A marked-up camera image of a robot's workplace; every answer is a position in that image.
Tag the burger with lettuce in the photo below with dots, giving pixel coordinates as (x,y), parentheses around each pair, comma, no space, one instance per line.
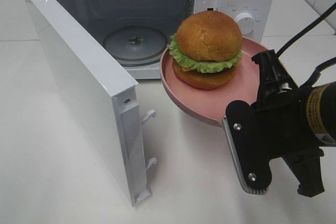
(206,49)

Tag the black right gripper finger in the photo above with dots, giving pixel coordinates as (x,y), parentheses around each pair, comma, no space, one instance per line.
(276,86)
(249,156)

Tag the white microwave door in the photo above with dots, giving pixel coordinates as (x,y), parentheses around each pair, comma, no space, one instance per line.
(99,92)

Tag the pink round plate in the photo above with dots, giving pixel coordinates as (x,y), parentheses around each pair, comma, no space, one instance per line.
(209,106)

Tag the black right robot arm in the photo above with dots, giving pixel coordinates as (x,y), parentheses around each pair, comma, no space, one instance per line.
(320,111)

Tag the glass microwave turntable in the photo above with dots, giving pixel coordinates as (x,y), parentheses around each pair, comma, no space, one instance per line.
(135,45)

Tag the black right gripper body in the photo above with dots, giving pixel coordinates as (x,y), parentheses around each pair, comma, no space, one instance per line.
(283,126)

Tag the upper white power knob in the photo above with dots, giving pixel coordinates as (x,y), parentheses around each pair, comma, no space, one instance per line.
(246,22)

